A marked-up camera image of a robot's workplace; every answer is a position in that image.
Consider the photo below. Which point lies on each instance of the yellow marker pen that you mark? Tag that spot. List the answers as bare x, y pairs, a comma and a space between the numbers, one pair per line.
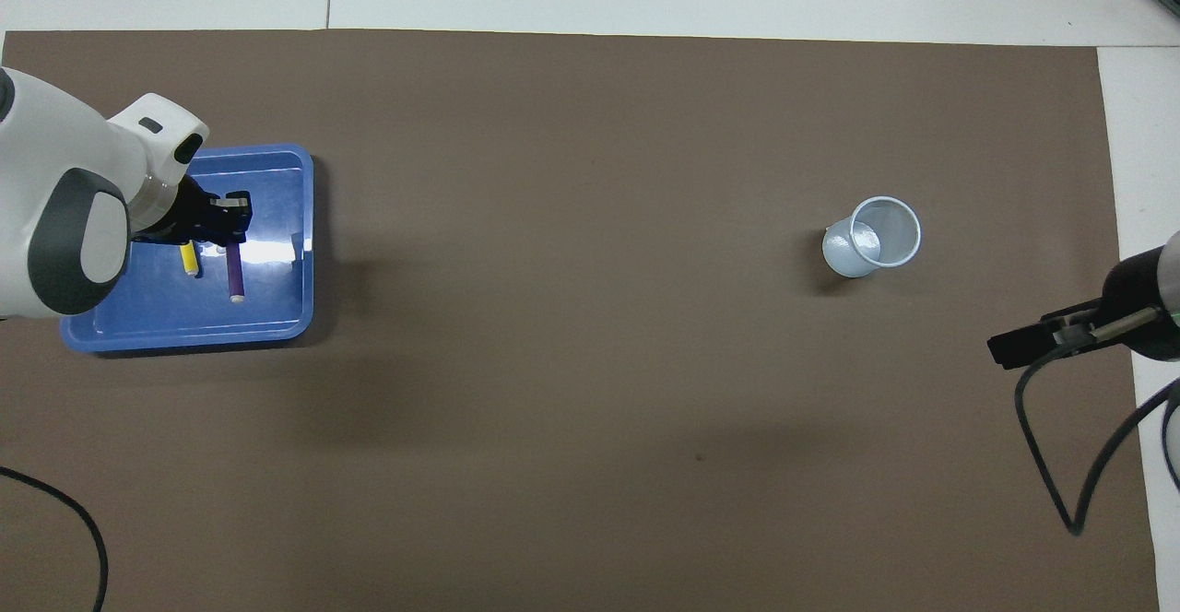
190, 262

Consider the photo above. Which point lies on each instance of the brown table mat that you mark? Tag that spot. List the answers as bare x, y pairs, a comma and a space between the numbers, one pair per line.
590, 409

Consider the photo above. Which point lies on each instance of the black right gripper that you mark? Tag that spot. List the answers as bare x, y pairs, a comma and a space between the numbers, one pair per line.
1129, 285

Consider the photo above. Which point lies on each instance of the translucent plastic cup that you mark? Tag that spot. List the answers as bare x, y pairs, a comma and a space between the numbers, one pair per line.
843, 257

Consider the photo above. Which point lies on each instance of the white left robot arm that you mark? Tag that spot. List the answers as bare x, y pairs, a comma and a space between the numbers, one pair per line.
46, 151

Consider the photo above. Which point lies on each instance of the purple marker pen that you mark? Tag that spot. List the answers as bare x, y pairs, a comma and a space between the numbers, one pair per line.
235, 271

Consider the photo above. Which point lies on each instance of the blue plastic tray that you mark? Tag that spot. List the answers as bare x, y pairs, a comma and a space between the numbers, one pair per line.
267, 308

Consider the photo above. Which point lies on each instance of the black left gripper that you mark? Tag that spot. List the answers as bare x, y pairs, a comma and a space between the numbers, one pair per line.
189, 216

